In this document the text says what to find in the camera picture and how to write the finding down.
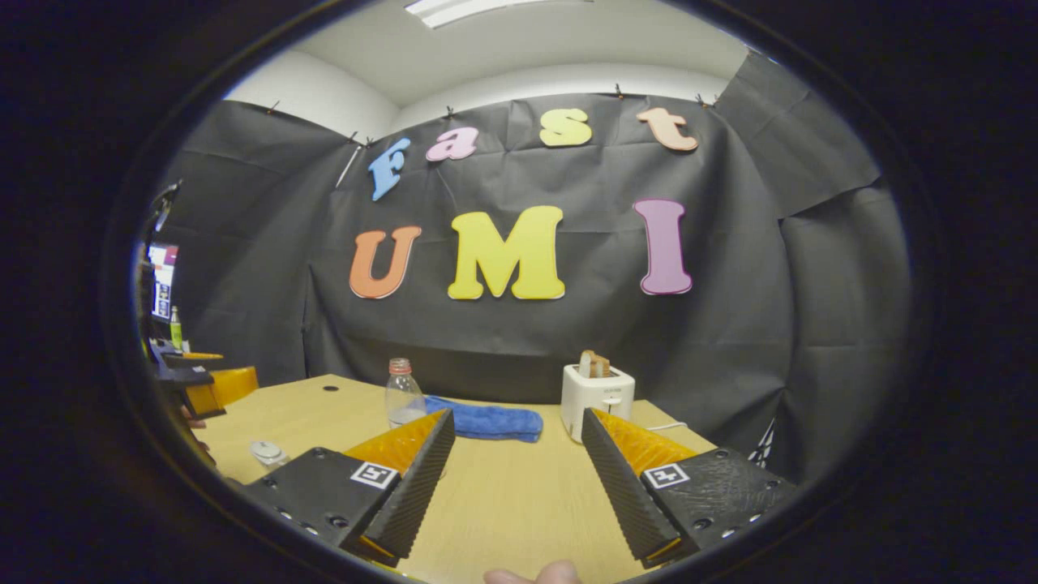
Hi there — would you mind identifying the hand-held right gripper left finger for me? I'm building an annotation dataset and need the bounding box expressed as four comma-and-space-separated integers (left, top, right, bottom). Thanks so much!
242, 408, 457, 569

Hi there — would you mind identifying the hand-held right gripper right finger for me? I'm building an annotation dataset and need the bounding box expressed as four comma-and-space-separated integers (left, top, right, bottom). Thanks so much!
581, 407, 801, 570

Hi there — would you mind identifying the clear plastic water bottle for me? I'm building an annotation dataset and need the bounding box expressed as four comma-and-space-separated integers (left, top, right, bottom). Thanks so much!
384, 358, 427, 429

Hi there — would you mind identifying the computer monitor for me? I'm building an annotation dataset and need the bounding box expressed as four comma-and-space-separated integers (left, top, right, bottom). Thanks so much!
148, 242, 179, 321

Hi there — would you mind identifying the white toaster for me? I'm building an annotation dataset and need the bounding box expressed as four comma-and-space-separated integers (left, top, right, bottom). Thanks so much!
560, 363, 637, 444

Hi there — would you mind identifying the blue towel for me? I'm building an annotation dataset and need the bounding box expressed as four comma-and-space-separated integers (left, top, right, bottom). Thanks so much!
423, 395, 544, 444

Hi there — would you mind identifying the black backdrop cloth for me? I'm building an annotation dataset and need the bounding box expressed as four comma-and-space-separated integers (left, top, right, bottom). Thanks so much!
150, 50, 913, 487

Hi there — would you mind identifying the ceiling light panel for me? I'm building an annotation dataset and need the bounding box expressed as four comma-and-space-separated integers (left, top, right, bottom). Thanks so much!
404, 0, 568, 30

